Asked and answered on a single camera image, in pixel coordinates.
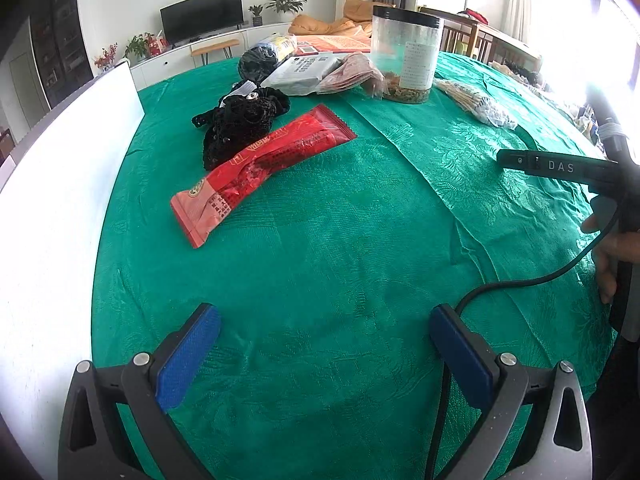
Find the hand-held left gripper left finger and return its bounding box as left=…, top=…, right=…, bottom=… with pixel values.
left=59, top=304, right=223, bottom=480

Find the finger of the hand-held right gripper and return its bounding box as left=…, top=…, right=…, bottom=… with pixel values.
left=496, top=149, right=541, bottom=174

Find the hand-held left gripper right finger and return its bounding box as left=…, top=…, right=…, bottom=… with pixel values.
left=429, top=304, right=593, bottom=480

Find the clear bag of cotton swabs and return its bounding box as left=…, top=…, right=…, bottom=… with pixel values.
left=434, top=77, right=518, bottom=130

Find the pink packet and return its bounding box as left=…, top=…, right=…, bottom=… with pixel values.
left=316, top=52, right=386, bottom=98

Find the white cardboard box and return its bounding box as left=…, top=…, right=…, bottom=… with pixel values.
left=0, top=60, right=147, bottom=480

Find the red snack packet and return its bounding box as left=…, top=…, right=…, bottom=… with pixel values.
left=170, top=104, right=358, bottom=250

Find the white wet wipes packet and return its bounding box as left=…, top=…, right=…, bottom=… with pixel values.
left=260, top=54, right=351, bottom=97

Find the black lace garment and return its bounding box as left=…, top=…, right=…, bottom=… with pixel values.
left=191, top=85, right=291, bottom=171

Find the roll of black garbage bags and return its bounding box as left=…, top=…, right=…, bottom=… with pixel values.
left=237, top=35, right=298, bottom=83

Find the person's right hand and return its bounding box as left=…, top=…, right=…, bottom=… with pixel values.
left=582, top=197, right=640, bottom=307

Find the pile of assorted small items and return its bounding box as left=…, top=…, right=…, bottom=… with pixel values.
left=492, top=57, right=601, bottom=141

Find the dark wooden chair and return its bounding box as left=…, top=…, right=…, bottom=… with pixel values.
left=480, top=35, right=543, bottom=68
left=420, top=7, right=501, bottom=56

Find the clear plastic jar black lid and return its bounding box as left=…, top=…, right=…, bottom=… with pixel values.
left=370, top=4, right=446, bottom=105

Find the green patterned tablecloth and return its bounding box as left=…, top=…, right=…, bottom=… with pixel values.
left=90, top=50, right=621, bottom=480

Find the white sheer curtain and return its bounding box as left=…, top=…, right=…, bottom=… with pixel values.
left=505, top=0, right=576, bottom=43

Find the orange book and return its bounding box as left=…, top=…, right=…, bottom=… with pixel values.
left=292, top=34, right=373, bottom=57

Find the orange lounge chair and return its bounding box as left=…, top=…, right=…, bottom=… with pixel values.
left=289, top=0, right=396, bottom=38

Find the large green potted plant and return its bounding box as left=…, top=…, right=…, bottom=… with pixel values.
left=265, top=0, right=307, bottom=25

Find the white television cabinet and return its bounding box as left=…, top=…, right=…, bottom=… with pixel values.
left=127, top=22, right=301, bottom=86

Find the red flower arrangement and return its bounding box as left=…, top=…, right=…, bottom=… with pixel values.
left=94, top=44, right=118, bottom=73

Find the wooden bench with metal legs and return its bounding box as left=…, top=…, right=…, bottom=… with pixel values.
left=190, top=38, right=241, bottom=68

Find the bushy green houseplant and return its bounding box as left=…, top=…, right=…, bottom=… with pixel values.
left=124, top=32, right=156, bottom=61

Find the black display cabinet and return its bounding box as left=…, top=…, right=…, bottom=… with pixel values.
left=27, top=0, right=96, bottom=111

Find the black television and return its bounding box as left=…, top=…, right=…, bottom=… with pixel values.
left=160, top=0, right=244, bottom=43

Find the black cable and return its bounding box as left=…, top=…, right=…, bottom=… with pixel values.
left=427, top=220, right=618, bottom=480

